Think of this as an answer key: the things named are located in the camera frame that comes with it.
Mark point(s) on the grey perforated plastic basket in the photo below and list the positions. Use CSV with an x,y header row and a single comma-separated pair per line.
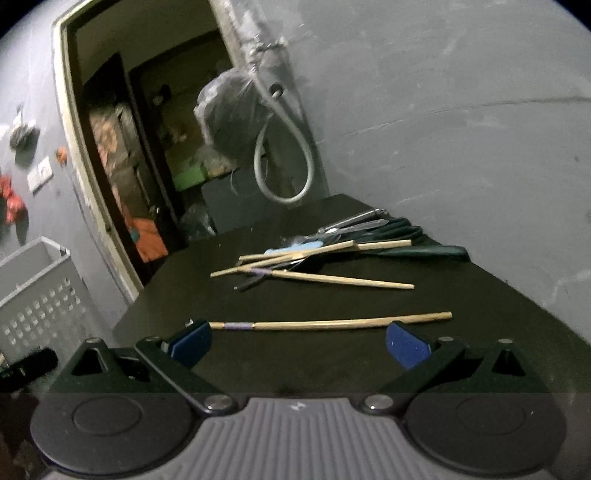
x,y
41,295

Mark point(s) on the dark wooden door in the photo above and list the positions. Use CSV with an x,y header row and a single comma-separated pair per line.
x,y
115,194

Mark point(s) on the black plastic bags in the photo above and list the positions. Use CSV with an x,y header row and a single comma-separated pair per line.
x,y
196,221

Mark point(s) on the dark grey cabinet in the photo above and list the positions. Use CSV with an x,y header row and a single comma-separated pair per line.
x,y
226,203

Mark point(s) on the wall water tap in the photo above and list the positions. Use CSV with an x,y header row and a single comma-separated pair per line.
x,y
265,50

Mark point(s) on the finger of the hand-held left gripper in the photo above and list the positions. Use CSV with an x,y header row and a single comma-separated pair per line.
x,y
32,364

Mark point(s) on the orange wall hook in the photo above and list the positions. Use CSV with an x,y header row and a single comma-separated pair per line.
x,y
61,154

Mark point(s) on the patterned steel spoon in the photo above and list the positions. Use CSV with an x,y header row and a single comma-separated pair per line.
x,y
298,240

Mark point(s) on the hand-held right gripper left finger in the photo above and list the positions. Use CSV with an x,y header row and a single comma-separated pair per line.
x,y
191,344

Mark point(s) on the hanging mesh bag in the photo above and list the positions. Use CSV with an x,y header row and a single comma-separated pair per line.
x,y
21,134

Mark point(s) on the green box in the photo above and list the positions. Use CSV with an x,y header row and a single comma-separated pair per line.
x,y
189,177

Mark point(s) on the white wall socket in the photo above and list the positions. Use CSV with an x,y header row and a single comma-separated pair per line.
x,y
46,167

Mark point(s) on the sunflower door poster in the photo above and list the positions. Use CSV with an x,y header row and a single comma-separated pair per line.
x,y
108,143

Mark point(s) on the red plastic bag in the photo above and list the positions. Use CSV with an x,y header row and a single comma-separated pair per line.
x,y
11,203

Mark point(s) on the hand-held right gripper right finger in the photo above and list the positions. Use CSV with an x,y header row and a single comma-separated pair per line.
x,y
406,347

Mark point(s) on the hanging grey plastic bag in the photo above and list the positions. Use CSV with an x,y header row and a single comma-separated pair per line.
x,y
226,110

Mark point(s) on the wooden storage shelf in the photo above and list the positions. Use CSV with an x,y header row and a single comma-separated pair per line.
x,y
184,152

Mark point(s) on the white light switch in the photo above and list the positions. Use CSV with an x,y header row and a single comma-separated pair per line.
x,y
33,181

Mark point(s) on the cream door frame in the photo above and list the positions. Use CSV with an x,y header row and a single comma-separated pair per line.
x,y
68,138

